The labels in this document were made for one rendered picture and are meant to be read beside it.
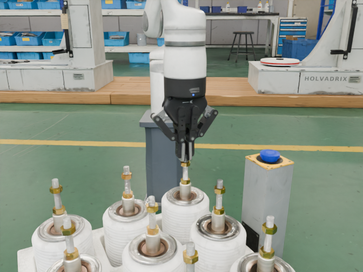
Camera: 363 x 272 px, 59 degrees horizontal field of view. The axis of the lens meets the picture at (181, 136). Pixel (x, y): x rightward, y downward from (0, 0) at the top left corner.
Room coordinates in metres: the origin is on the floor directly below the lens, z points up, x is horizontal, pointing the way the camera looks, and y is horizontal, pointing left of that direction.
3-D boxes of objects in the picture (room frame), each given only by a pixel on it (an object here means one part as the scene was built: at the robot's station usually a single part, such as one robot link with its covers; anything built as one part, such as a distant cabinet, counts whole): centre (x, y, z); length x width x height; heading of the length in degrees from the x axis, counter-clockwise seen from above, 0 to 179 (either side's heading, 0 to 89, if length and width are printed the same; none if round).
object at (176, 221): (0.57, -0.01, 0.16); 0.10 x 0.10 x 0.18
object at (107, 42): (5.39, 1.06, 0.36); 0.50 x 0.38 x 0.21; 178
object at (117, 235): (0.52, 0.10, 0.16); 0.10 x 0.10 x 0.18
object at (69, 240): (0.36, 0.15, 0.30); 0.01 x 0.01 x 0.08
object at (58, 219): (0.46, 0.20, 0.26); 0.02 x 0.02 x 0.03
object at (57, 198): (0.46, 0.20, 0.30); 0.01 x 0.01 x 0.08
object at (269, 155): (0.61, -0.18, 0.32); 0.04 x 0.04 x 0.02
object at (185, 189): (0.57, -0.01, 0.26); 0.02 x 0.02 x 0.03
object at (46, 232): (0.46, 0.20, 0.25); 0.08 x 0.08 x 0.01
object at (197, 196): (0.57, -0.01, 0.25); 0.08 x 0.08 x 0.01
